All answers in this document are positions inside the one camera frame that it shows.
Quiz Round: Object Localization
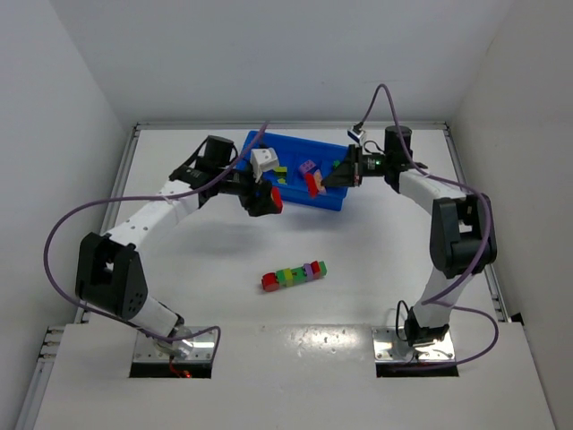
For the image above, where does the aluminium rail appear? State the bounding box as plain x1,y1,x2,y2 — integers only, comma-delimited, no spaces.
442,125,514,323
73,125,140,323

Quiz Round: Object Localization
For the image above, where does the metal base plate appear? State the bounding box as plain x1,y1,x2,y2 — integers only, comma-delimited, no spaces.
132,326,220,365
372,326,456,365

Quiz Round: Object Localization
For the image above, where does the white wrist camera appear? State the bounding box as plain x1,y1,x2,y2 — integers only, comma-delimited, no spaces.
347,127,366,145
250,148,279,181

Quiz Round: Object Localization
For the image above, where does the right aluminium rail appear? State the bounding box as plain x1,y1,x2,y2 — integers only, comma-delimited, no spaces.
442,125,514,323

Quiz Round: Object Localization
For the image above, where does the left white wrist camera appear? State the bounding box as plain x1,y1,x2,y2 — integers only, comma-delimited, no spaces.
250,148,279,181

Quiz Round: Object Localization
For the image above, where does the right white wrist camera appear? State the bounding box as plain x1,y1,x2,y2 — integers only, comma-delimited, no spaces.
347,127,366,145

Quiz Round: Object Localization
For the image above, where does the blue divided plastic bin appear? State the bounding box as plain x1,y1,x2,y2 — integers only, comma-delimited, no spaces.
254,132,347,211

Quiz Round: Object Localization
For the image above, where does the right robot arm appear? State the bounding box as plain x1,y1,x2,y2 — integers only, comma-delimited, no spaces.
321,125,497,347

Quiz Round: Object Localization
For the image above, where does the red lime lego stack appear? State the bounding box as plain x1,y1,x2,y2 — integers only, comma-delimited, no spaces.
304,169,327,199

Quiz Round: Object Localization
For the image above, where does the left aluminium rail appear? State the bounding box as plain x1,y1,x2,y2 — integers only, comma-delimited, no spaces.
73,125,140,323

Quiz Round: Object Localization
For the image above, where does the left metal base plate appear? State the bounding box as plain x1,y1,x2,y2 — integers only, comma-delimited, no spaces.
132,326,220,365

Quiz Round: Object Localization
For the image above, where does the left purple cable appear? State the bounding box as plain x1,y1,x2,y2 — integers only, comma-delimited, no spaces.
43,119,272,359

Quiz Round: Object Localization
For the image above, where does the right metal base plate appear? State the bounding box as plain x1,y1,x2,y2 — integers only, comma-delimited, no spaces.
372,326,456,365

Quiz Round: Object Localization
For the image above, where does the long lego brick row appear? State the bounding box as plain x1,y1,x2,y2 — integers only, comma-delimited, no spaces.
261,261,328,293

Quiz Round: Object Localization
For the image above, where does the lime green lego brick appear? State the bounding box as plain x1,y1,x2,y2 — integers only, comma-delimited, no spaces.
274,167,287,177

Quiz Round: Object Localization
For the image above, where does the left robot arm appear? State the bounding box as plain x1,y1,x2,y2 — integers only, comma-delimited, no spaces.
75,135,282,356

